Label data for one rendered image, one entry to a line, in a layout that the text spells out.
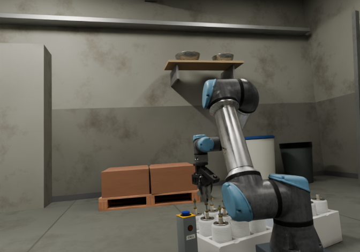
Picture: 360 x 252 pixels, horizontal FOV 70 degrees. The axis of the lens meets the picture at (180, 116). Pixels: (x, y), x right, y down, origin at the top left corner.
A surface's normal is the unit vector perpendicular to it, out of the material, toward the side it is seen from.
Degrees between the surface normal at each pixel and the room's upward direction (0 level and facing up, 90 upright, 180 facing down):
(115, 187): 90
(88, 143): 90
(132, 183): 90
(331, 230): 90
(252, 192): 62
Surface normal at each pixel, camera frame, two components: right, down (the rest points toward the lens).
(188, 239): 0.48, -0.14
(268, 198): 0.13, -0.33
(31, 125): 0.22, -0.13
